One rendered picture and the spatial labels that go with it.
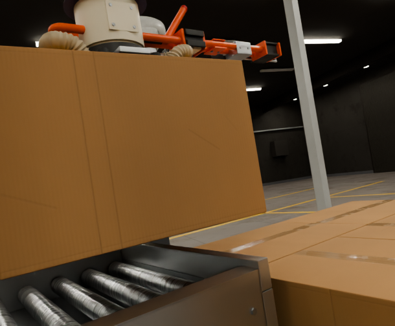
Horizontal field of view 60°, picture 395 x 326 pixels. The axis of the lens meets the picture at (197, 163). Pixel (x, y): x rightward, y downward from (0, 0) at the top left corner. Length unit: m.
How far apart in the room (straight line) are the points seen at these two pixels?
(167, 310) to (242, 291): 0.16
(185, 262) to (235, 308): 0.27
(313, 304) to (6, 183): 0.61
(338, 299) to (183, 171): 0.39
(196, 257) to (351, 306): 0.35
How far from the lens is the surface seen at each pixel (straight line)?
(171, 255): 0.95
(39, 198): 0.67
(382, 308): 0.68
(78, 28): 0.96
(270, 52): 1.34
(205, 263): 0.82
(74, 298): 0.96
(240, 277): 0.67
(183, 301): 0.59
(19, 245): 0.67
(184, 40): 1.08
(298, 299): 0.78
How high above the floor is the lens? 0.78
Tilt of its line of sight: 3 degrees up
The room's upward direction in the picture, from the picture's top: 8 degrees counter-clockwise
